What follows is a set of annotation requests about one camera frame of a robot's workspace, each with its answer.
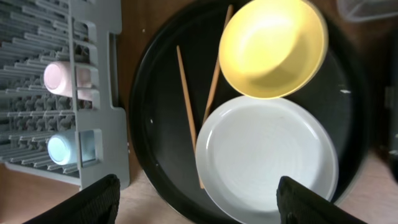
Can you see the clear plastic bin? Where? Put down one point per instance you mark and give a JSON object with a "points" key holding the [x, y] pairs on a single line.
{"points": [[366, 10]]}

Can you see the round black tray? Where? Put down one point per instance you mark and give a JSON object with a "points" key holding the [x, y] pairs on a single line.
{"points": [[337, 96]]}

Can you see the wooden chopstick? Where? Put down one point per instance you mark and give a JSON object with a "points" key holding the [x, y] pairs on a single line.
{"points": [[217, 69], [191, 122]]}

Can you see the pink cup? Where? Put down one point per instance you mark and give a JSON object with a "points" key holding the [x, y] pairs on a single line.
{"points": [[58, 78]]}

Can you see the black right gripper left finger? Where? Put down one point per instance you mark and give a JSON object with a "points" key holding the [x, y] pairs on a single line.
{"points": [[97, 203]]}

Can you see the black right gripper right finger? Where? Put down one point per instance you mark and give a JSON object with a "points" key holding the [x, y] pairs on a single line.
{"points": [[299, 205]]}

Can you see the grey plastic dishwasher rack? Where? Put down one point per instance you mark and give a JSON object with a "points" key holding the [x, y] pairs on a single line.
{"points": [[60, 117]]}

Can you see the black rectangular waste tray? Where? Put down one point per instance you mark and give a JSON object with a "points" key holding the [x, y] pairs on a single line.
{"points": [[391, 103]]}

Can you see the pale green plate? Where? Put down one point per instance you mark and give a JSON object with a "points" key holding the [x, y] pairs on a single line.
{"points": [[246, 145]]}

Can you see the yellow bowl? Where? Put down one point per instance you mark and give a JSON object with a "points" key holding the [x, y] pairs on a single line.
{"points": [[272, 48]]}

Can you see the blue cup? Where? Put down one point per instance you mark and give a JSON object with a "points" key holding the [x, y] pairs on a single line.
{"points": [[62, 149]]}

